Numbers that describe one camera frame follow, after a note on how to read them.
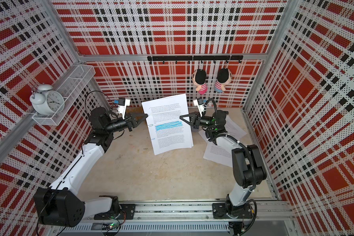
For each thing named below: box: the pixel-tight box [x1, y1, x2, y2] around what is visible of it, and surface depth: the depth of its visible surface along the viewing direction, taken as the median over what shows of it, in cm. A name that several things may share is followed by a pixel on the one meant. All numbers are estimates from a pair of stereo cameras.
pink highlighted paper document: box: [203, 141, 234, 168], surface depth 97 cm
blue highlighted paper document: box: [141, 93, 194, 156], surface depth 74 cm
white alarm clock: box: [29, 83, 65, 116], surface depth 63 cm
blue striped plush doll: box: [214, 68, 233, 94], surface depth 97 cm
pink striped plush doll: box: [191, 68, 208, 95], surface depth 97 cm
